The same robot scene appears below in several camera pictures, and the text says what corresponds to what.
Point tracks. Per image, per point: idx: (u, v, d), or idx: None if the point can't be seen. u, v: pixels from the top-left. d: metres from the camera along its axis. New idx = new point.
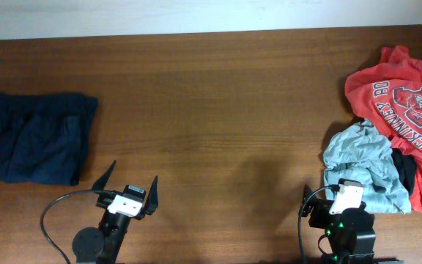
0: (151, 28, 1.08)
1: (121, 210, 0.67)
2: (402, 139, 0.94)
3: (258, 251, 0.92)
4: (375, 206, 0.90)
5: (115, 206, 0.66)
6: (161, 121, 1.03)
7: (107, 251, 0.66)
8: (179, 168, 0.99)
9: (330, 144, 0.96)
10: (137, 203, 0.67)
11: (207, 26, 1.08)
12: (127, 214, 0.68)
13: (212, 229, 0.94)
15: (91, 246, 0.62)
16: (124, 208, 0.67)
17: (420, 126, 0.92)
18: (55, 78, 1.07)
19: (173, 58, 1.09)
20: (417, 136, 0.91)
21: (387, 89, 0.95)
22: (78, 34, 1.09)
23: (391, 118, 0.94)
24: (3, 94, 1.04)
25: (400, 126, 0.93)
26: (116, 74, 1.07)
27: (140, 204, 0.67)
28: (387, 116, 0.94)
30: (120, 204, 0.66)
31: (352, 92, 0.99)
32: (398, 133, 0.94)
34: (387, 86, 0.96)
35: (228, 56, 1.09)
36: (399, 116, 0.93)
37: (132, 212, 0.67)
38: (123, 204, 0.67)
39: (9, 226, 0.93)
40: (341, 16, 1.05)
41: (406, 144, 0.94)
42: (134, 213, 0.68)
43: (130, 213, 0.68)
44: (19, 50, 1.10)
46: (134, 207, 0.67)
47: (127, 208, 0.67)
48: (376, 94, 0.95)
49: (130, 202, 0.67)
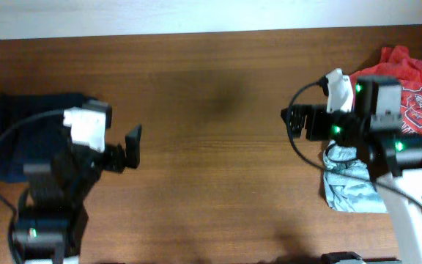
0: (149, 28, 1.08)
1: (83, 127, 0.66)
2: None
3: (258, 251, 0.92)
4: (375, 206, 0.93)
5: (71, 117, 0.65)
6: (160, 121, 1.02)
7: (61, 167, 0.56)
8: (178, 168, 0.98)
9: (331, 145, 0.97)
10: (100, 115, 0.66)
11: (206, 25, 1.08)
12: (86, 129, 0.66)
13: (212, 229, 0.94)
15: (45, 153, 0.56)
16: (87, 125, 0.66)
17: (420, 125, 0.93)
18: (54, 78, 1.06)
19: (172, 58, 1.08)
20: None
21: None
22: (76, 34, 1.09)
23: None
24: (4, 94, 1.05)
25: None
26: (116, 74, 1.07)
27: (102, 116, 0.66)
28: None
30: (78, 116, 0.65)
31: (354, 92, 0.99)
32: None
34: None
35: (228, 56, 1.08)
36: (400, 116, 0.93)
37: (95, 128, 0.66)
38: (80, 116, 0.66)
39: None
40: (339, 16, 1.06)
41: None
42: (97, 129, 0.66)
43: (91, 131, 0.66)
44: (17, 49, 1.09)
46: (96, 118, 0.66)
47: (86, 121, 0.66)
48: None
49: (90, 113, 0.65)
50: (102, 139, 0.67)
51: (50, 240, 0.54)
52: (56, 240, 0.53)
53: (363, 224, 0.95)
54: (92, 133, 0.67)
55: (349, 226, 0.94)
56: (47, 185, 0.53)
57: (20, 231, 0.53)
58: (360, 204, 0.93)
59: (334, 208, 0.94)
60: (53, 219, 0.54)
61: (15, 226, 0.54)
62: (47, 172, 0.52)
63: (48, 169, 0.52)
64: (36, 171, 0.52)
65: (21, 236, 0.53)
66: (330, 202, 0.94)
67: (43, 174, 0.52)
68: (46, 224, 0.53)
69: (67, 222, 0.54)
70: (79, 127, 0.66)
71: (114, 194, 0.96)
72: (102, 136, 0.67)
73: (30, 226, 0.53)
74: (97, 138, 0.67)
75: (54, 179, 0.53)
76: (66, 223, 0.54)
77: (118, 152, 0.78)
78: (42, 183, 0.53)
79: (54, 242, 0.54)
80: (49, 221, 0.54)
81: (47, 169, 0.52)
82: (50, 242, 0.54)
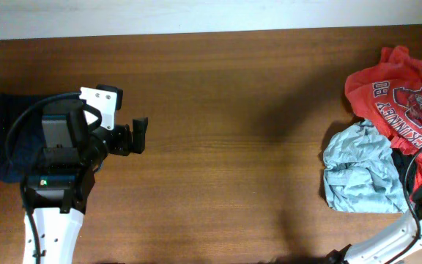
0: (150, 28, 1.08)
1: (94, 103, 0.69)
2: (402, 139, 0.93)
3: (258, 252, 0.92)
4: (374, 207, 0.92)
5: (86, 97, 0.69)
6: (160, 121, 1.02)
7: (81, 124, 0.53)
8: (179, 168, 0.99)
9: (330, 144, 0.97)
10: (110, 92, 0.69)
11: (206, 25, 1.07)
12: (98, 106, 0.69)
13: (212, 229, 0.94)
15: (67, 105, 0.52)
16: (98, 102, 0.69)
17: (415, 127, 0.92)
18: (54, 78, 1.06)
19: (173, 58, 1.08)
20: (417, 136, 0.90)
21: (387, 89, 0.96)
22: (75, 34, 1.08)
23: (391, 118, 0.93)
24: (4, 94, 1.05)
25: (400, 126, 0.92)
26: (116, 74, 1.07)
27: (114, 94, 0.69)
28: (387, 116, 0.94)
30: (93, 94, 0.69)
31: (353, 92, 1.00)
32: (398, 133, 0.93)
34: (387, 86, 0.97)
35: (228, 56, 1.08)
36: (399, 116, 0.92)
37: (105, 103, 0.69)
38: (96, 95, 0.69)
39: (10, 226, 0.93)
40: (340, 16, 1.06)
41: (406, 144, 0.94)
42: (108, 105, 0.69)
43: (102, 107, 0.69)
44: (17, 50, 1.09)
46: (108, 96, 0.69)
47: (100, 100, 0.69)
48: (376, 94, 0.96)
49: (102, 92, 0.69)
50: (111, 116, 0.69)
51: (61, 193, 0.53)
52: (65, 193, 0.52)
53: (363, 224, 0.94)
54: (102, 111, 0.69)
55: (349, 226, 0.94)
56: (62, 141, 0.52)
57: (31, 182, 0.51)
58: (360, 205, 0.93)
59: (334, 208, 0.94)
60: (64, 174, 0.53)
61: (27, 179, 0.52)
62: (64, 127, 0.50)
63: (66, 123, 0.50)
64: (55, 125, 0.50)
65: (33, 187, 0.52)
66: (330, 202, 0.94)
67: (61, 128, 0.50)
68: (58, 177, 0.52)
69: (75, 177, 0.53)
70: (91, 104, 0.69)
71: (114, 194, 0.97)
72: (112, 113, 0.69)
73: (42, 176, 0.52)
74: (107, 115, 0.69)
75: (71, 135, 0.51)
76: (75, 177, 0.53)
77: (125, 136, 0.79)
78: (57, 138, 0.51)
79: (61, 195, 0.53)
80: (59, 175, 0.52)
81: (65, 122, 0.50)
82: (60, 194, 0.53)
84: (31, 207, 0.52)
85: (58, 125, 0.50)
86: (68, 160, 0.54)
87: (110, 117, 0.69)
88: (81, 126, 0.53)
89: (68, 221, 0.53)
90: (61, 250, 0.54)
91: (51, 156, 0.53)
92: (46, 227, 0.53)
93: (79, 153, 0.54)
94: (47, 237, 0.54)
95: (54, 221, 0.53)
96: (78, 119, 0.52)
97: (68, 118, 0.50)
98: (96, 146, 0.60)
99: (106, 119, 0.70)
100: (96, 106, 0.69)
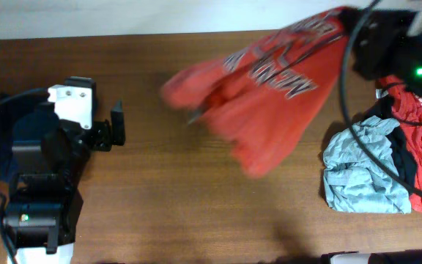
0: (151, 28, 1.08)
1: (68, 105, 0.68)
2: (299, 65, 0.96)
3: (258, 252, 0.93)
4: (375, 207, 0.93)
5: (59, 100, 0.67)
6: (161, 121, 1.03)
7: (50, 148, 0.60)
8: (178, 168, 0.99)
9: (330, 144, 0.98)
10: (85, 89, 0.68)
11: (207, 25, 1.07)
12: (73, 106, 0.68)
13: (212, 229, 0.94)
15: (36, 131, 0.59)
16: (72, 102, 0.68)
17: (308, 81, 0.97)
18: (53, 78, 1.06)
19: (174, 58, 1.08)
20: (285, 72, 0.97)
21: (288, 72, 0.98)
22: (75, 34, 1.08)
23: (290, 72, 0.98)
24: (4, 94, 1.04)
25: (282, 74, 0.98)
26: (116, 74, 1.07)
27: (89, 92, 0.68)
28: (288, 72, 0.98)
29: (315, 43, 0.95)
30: (66, 96, 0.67)
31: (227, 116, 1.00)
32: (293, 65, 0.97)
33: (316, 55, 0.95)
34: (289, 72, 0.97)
35: (228, 56, 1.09)
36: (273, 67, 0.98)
37: (80, 103, 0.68)
38: (68, 94, 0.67)
39: None
40: None
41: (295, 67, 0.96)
42: (85, 103, 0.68)
43: (78, 108, 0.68)
44: (16, 49, 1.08)
46: (82, 94, 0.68)
47: (74, 98, 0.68)
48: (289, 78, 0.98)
49: (76, 90, 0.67)
50: (88, 116, 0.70)
51: (42, 227, 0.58)
52: (48, 226, 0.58)
53: (363, 224, 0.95)
54: (80, 111, 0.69)
55: (349, 226, 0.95)
56: (36, 168, 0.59)
57: (11, 218, 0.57)
58: (360, 205, 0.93)
59: (334, 208, 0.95)
60: (47, 204, 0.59)
61: (6, 213, 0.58)
62: (36, 152, 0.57)
63: (39, 149, 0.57)
64: (26, 151, 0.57)
65: (12, 221, 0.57)
66: (330, 202, 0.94)
67: (34, 154, 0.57)
68: (37, 210, 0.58)
69: (59, 206, 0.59)
70: (64, 105, 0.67)
71: (114, 194, 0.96)
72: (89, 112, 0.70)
73: (21, 210, 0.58)
74: (84, 116, 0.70)
75: (45, 158, 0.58)
76: (58, 207, 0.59)
77: (105, 133, 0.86)
78: (32, 165, 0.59)
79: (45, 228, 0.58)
80: (40, 207, 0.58)
81: (38, 148, 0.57)
82: (40, 229, 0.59)
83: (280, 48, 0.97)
84: (15, 248, 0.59)
85: (31, 151, 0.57)
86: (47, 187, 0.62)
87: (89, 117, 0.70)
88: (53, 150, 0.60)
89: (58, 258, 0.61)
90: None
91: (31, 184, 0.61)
92: None
93: (58, 177, 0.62)
94: None
95: (36, 259, 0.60)
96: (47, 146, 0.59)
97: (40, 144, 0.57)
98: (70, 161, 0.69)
99: (83, 119, 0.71)
100: (72, 108, 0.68)
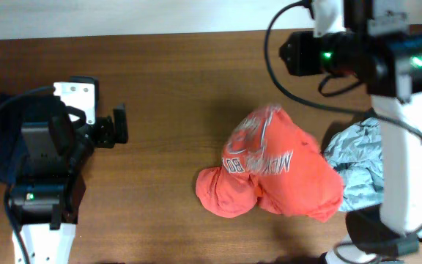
0: (149, 28, 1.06)
1: (73, 98, 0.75)
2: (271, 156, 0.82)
3: (258, 252, 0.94)
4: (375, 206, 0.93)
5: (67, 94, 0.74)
6: (160, 121, 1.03)
7: (63, 131, 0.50)
8: (179, 168, 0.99)
9: (330, 144, 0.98)
10: (88, 84, 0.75)
11: (206, 25, 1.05)
12: (78, 100, 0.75)
13: (212, 229, 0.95)
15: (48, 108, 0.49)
16: (77, 95, 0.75)
17: (286, 152, 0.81)
18: (53, 78, 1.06)
19: (174, 58, 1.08)
20: (265, 159, 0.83)
21: (275, 161, 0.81)
22: (73, 34, 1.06)
23: (263, 161, 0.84)
24: (4, 94, 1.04)
25: (263, 159, 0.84)
26: (116, 74, 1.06)
27: (91, 86, 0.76)
28: (254, 160, 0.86)
29: (264, 120, 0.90)
30: (70, 90, 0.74)
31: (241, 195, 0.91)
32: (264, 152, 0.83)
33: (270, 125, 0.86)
34: (284, 157, 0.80)
35: (228, 56, 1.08)
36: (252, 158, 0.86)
37: (84, 96, 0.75)
38: (73, 89, 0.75)
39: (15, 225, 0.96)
40: None
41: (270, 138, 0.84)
42: (89, 97, 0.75)
43: (83, 100, 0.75)
44: (15, 50, 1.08)
46: (86, 89, 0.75)
47: (80, 92, 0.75)
48: (278, 166, 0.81)
49: (80, 85, 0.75)
50: (91, 109, 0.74)
51: (47, 207, 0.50)
52: (53, 207, 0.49)
53: None
54: (85, 104, 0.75)
55: None
56: (45, 151, 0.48)
57: (15, 195, 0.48)
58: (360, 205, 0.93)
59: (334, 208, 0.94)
60: (50, 185, 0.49)
61: (11, 192, 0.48)
62: (45, 135, 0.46)
63: (48, 130, 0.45)
64: (32, 130, 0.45)
65: (17, 201, 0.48)
66: None
67: (42, 136, 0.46)
68: (45, 188, 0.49)
69: (64, 188, 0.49)
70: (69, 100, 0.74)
71: (114, 195, 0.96)
72: (92, 105, 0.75)
73: (26, 189, 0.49)
74: (88, 109, 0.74)
75: (54, 142, 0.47)
76: (64, 188, 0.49)
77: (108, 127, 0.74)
78: (40, 148, 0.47)
79: (50, 207, 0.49)
80: (46, 187, 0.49)
81: (47, 130, 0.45)
82: (47, 208, 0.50)
83: (290, 160, 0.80)
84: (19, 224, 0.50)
85: (38, 133, 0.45)
86: (55, 170, 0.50)
87: (91, 110, 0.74)
88: (65, 133, 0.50)
89: (60, 237, 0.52)
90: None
91: (34, 165, 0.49)
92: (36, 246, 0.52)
93: (66, 160, 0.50)
94: (37, 248, 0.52)
95: (42, 237, 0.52)
96: (58, 127, 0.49)
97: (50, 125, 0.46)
98: (82, 143, 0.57)
99: (89, 114, 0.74)
100: (77, 100, 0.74)
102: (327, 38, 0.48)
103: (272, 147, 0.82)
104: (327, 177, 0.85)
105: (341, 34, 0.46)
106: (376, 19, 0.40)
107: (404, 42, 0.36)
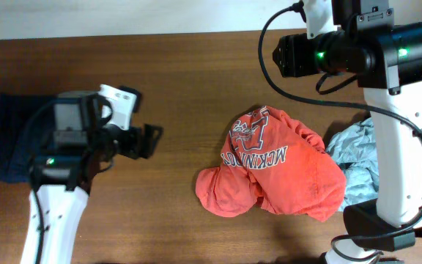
0: (149, 27, 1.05)
1: None
2: (268, 155, 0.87)
3: (258, 252, 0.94)
4: None
5: None
6: (161, 121, 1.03)
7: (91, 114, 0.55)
8: (179, 168, 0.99)
9: (331, 144, 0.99)
10: None
11: (207, 24, 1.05)
12: None
13: (212, 229, 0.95)
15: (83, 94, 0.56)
16: None
17: (282, 145, 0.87)
18: (53, 78, 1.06)
19: (174, 58, 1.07)
20: (265, 155, 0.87)
21: (273, 158, 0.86)
22: (73, 34, 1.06)
23: (262, 155, 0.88)
24: (6, 94, 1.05)
25: (263, 154, 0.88)
26: (116, 75, 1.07)
27: None
28: (254, 155, 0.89)
29: (260, 120, 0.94)
30: None
31: (239, 194, 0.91)
32: (262, 149, 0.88)
33: (272, 122, 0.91)
34: (282, 150, 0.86)
35: (228, 56, 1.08)
36: (253, 154, 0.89)
37: None
38: None
39: (16, 224, 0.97)
40: None
41: (267, 137, 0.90)
42: None
43: None
44: (13, 49, 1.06)
46: None
47: None
48: (278, 160, 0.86)
49: None
50: None
51: (62, 174, 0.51)
52: (69, 172, 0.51)
53: None
54: None
55: None
56: (72, 124, 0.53)
57: (38, 162, 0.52)
58: None
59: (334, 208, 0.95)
60: (69, 156, 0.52)
61: (34, 158, 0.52)
62: (74, 108, 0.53)
63: (77, 105, 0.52)
64: (64, 105, 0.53)
65: (39, 167, 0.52)
66: None
67: (72, 109, 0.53)
68: (63, 158, 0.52)
69: (80, 158, 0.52)
70: None
71: (114, 195, 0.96)
72: None
73: (50, 155, 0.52)
74: None
75: (80, 117, 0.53)
76: (80, 158, 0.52)
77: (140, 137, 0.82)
78: (68, 122, 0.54)
79: (65, 176, 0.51)
80: (66, 157, 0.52)
81: (77, 105, 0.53)
82: (64, 175, 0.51)
83: (289, 152, 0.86)
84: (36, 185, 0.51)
85: (69, 107, 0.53)
86: (75, 144, 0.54)
87: None
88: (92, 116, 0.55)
89: (71, 199, 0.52)
90: (60, 230, 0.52)
91: (63, 140, 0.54)
92: (51, 203, 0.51)
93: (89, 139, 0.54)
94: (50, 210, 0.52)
95: (58, 199, 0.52)
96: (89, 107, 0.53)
97: (79, 101, 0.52)
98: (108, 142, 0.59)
99: None
100: None
102: (322, 39, 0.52)
103: (272, 144, 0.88)
104: (327, 188, 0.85)
105: (331, 33, 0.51)
106: (363, 15, 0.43)
107: (391, 34, 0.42)
